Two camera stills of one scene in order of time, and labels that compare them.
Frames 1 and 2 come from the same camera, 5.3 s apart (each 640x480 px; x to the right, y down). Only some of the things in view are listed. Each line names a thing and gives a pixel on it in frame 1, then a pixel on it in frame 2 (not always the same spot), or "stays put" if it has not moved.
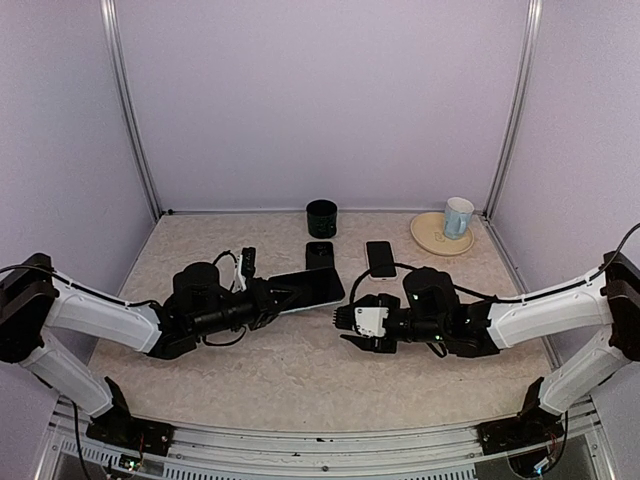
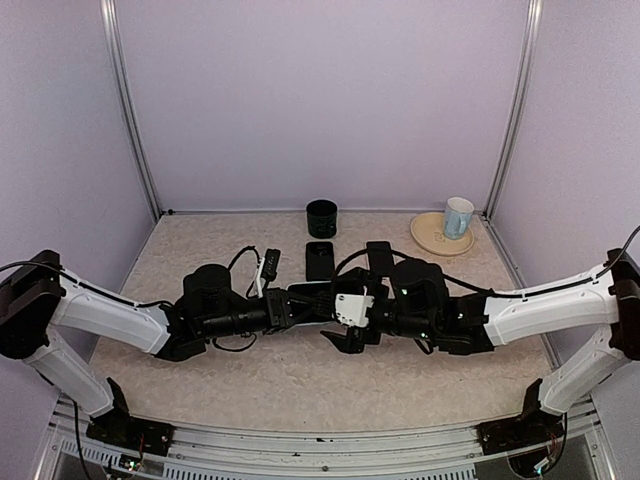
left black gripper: x=266 y=309 -> x=277 y=300
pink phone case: x=381 y=260 stays put
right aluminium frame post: x=534 y=22 stays put
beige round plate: x=428 y=231 stays put
